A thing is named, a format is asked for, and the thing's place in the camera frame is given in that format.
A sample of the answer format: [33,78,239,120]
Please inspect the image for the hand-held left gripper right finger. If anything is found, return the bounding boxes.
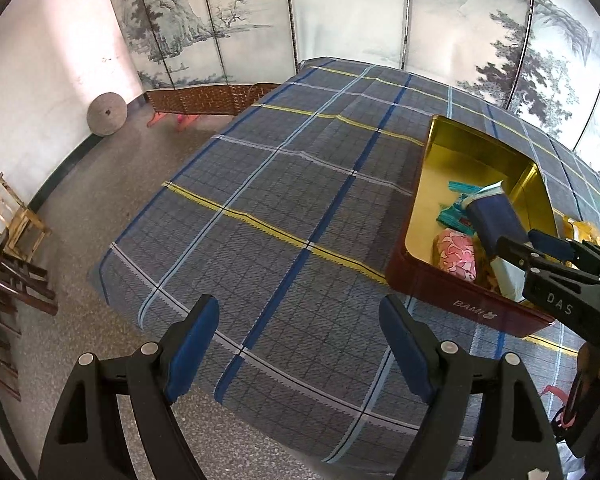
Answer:
[378,294,566,480]

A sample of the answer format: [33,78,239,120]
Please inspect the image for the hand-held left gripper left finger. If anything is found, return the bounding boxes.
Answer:
[39,294,221,480]

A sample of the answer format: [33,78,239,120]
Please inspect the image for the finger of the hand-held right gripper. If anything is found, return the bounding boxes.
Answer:
[495,235,548,273]
[527,228,588,261]

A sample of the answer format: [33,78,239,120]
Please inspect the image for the clear packet brown snack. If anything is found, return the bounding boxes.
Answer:
[472,237,501,291]

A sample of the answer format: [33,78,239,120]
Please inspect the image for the large yellow snack packet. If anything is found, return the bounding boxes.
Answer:
[562,215,600,251]

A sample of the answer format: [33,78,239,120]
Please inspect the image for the navy and white snack packet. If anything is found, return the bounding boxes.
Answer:
[462,182,538,303]

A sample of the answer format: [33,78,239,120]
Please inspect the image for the pink patterned snack packet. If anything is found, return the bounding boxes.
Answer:
[432,228,478,281]

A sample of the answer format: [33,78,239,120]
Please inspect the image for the blue candy packet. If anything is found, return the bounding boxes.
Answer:
[437,180,480,235]

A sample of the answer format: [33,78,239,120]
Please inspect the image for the red tin box gold interior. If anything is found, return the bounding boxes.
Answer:
[385,115,561,339]

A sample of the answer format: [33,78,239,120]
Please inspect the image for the blue plaid tablecloth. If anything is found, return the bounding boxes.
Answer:
[89,57,600,466]

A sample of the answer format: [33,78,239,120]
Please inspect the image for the dark wooden folding chair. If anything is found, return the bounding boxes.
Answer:
[0,230,58,401]

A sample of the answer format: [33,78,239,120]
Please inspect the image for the light wooden chair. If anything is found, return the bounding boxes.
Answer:
[0,172,52,263]

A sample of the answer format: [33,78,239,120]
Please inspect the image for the round stone disc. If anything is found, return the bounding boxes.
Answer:
[87,92,128,137]

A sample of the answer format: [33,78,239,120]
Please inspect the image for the brown woven bench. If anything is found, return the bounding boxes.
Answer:
[145,82,281,131]

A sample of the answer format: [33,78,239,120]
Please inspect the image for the painted folding screen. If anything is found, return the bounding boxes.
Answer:
[100,0,600,156]

